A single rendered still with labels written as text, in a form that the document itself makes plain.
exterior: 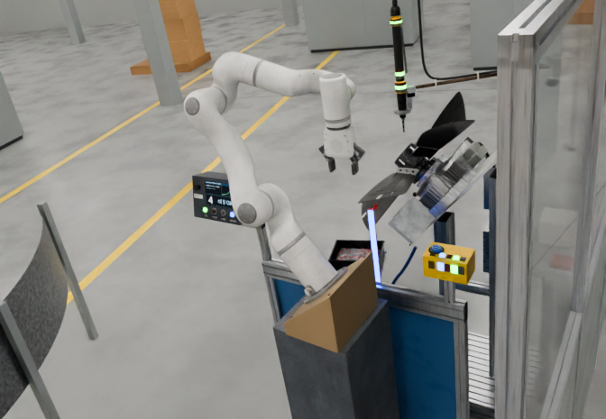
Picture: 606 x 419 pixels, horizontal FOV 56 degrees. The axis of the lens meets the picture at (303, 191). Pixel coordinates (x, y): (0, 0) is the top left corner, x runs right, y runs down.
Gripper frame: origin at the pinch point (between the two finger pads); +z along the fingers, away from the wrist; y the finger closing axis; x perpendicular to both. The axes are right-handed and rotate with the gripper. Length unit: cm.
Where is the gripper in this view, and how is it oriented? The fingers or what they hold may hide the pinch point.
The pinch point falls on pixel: (344, 168)
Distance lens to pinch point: 190.1
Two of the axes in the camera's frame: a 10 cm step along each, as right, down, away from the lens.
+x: 5.1, -4.4, 7.4
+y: 8.5, 1.2, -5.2
